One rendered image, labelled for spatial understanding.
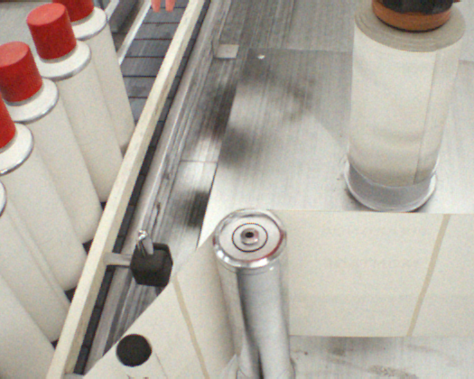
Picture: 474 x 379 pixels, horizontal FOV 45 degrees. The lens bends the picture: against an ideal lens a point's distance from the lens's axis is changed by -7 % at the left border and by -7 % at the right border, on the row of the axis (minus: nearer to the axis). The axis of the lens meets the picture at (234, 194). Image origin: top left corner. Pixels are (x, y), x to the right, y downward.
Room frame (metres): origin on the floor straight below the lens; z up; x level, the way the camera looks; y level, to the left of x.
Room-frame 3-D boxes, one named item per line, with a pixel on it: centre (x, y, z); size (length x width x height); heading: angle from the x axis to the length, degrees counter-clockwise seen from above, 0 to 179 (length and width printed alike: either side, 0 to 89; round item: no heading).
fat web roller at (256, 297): (0.18, 0.00, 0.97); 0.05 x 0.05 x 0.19
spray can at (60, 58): (0.41, 0.13, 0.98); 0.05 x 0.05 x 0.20
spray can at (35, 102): (0.36, 0.15, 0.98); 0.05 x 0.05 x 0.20
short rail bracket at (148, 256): (0.29, 0.08, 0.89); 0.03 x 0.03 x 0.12; 74
